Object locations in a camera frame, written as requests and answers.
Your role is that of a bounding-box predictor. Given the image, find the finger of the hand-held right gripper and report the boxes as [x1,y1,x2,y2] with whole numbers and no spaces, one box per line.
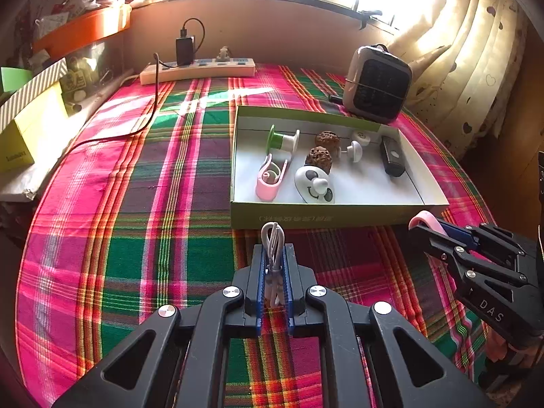
[437,219,538,260]
[408,223,530,290]

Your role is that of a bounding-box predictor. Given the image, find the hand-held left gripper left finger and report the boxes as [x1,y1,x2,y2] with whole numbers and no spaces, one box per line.
[53,243,266,408]

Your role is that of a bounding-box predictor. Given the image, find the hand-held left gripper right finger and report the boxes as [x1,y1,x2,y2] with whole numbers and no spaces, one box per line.
[280,243,496,408]

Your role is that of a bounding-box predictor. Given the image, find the large pink clip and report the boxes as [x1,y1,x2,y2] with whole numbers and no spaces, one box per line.
[409,211,447,236]

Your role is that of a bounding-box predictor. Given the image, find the white usb cable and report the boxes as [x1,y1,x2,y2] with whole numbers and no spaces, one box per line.
[260,221,286,307]

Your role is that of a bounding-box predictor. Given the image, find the green and white cardboard box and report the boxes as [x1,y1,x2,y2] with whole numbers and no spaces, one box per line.
[229,105,450,230]

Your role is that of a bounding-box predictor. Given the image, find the small pink clip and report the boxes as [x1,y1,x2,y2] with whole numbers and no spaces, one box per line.
[255,153,295,202]

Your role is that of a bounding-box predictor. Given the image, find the black bike light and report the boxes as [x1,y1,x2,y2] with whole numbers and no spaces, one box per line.
[379,135,406,178]

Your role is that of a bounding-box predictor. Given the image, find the white smiley face disc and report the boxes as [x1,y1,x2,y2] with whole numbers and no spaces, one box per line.
[294,165,336,205]

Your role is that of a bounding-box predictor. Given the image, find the beige mushroom knob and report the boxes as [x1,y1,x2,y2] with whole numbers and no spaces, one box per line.
[338,141,363,163]

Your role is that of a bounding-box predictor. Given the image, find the brown wrinkled walnut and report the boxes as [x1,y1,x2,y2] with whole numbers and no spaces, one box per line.
[305,147,333,175]
[315,131,341,156]

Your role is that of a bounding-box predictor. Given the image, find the green and white spool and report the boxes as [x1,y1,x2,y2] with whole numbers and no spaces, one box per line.
[266,125,301,154]

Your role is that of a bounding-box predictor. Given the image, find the person's right hand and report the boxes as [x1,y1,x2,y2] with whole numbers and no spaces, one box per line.
[484,327,525,364]

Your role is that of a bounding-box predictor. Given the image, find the brown wooden cabinet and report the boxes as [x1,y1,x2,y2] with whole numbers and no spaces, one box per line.
[461,21,544,239]

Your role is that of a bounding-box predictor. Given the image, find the pink green plaid tablecloth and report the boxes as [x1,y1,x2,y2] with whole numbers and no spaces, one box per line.
[15,64,500,408]

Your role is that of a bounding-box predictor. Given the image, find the beige fan heater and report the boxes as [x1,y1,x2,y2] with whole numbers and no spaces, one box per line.
[342,45,413,122]

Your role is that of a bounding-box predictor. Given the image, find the cream heart print curtain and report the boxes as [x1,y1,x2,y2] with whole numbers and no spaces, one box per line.
[387,0,530,160]

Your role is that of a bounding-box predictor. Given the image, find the white power strip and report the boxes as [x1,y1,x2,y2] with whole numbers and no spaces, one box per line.
[140,57,256,86]

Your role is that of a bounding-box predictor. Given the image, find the black window latch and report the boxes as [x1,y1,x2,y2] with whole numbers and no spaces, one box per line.
[356,8,384,31]

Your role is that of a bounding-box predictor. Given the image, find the black charger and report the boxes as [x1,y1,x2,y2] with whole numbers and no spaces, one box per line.
[175,36,196,67]

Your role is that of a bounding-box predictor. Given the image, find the white paper sheet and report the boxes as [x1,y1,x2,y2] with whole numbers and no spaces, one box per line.
[0,166,54,202]

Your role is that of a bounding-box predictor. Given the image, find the yellow-green cardboard box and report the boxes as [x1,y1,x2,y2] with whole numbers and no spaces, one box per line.
[0,83,69,175]

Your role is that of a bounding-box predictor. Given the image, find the glass jar with label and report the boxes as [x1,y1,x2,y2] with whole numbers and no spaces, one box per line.
[64,49,107,103]

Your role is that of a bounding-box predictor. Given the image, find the striped cardboard box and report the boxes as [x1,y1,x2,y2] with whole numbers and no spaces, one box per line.
[0,57,69,132]

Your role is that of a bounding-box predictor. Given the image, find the orange tray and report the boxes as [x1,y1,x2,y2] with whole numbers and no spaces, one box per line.
[32,6,132,56]

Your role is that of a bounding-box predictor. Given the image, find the green box lid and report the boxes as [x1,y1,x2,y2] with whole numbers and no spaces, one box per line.
[0,67,34,94]

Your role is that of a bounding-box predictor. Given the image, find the assorted cards and packets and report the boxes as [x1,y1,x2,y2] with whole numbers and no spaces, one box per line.
[36,0,132,30]

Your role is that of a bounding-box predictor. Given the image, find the black charging cable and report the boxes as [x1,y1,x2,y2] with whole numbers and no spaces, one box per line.
[64,18,206,158]

